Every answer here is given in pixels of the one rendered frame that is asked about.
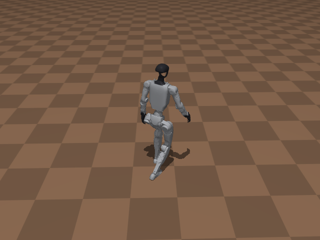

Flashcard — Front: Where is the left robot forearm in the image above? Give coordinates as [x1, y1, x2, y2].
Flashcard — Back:
[140, 99, 147, 115]

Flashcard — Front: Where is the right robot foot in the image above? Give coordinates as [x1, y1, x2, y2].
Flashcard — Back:
[149, 169, 162, 180]

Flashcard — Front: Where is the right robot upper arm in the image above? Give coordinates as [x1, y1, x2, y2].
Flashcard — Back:
[168, 85, 182, 110]

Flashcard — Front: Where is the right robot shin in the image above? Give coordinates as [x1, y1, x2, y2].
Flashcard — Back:
[153, 146, 171, 175]

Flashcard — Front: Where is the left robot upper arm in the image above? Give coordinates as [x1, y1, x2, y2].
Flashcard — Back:
[141, 80, 152, 103]

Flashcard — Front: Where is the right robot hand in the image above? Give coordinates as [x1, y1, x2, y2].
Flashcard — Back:
[184, 112, 191, 122]

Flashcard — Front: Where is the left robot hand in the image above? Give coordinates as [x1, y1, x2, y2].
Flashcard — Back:
[141, 112, 146, 124]

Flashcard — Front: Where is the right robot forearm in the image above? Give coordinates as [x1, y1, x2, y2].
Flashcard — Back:
[179, 102, 188, 116]

